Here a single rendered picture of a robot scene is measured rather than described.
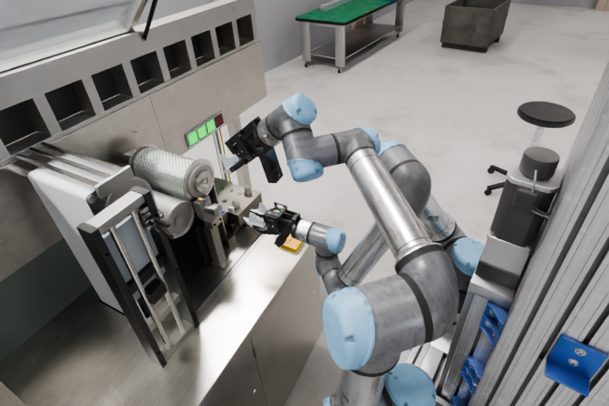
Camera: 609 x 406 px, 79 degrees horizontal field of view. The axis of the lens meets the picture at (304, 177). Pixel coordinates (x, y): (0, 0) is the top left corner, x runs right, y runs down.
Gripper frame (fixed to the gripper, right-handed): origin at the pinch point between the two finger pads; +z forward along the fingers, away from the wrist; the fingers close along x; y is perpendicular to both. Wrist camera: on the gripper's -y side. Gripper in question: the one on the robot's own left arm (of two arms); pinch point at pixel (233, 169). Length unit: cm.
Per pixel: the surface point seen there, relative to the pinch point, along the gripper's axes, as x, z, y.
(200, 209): 3.9, 21.9, -4.6
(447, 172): -228, 57, -129
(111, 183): 27.3, 5.4, 16.0
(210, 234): 3.1, 28.7, -13.7
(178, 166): 0.4, 20.7, 10.9
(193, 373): 38, 25, -38
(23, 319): 51, 63, 3
